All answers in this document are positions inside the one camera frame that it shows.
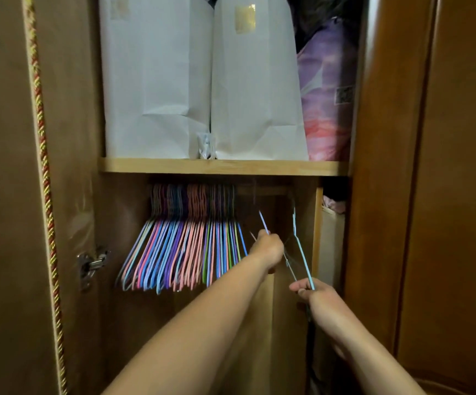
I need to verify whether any person's right hand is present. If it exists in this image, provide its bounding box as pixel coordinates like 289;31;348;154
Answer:
289;278;347;328

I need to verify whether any person's left hand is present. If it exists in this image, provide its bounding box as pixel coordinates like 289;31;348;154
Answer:
249;229;285;275

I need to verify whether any blue wire clothes hanger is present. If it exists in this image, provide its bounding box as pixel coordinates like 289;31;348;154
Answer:
283;205;316;291

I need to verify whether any light blue wire hanger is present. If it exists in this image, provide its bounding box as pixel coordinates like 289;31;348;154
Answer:
249;210;271;243

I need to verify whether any person's left forearm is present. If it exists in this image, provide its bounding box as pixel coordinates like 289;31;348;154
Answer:
102;254;272;395

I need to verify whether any person's right forearm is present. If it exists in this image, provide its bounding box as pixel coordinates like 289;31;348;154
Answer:
319;305;426;395

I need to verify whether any beige storage box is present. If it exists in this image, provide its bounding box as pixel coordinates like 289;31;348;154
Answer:
317;205;345;292

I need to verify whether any pink cloth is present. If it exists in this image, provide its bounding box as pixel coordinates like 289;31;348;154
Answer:
323;196;347;215

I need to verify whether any wooden wardrobe shelf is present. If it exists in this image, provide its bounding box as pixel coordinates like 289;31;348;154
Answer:
99;157;350;177

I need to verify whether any small clear plastic packet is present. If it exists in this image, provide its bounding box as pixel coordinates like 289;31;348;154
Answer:
197;131;216;160

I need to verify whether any purple pink bedding package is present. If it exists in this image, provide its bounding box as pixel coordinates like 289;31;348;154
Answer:
297;18;356;162

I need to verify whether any brown wooden door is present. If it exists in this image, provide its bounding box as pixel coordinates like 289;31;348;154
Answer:
343;0;476;395

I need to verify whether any white paper bag gold sticker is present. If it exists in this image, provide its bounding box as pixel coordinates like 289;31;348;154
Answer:
211;0;309;161

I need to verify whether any metal door hinge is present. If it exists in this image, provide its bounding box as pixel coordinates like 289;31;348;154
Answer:
77;247;110;290

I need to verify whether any black plastic bag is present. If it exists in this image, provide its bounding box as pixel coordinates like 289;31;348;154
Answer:
286;0;364;50

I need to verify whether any wooden wardrobe door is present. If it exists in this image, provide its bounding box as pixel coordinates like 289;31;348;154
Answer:
0;0;107;395

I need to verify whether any row of colourful wire hangers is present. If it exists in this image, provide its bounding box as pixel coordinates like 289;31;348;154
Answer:
116;183;248;295

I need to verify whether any red gold twisted cord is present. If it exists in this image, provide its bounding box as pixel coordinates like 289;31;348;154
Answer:
23;0;68;395

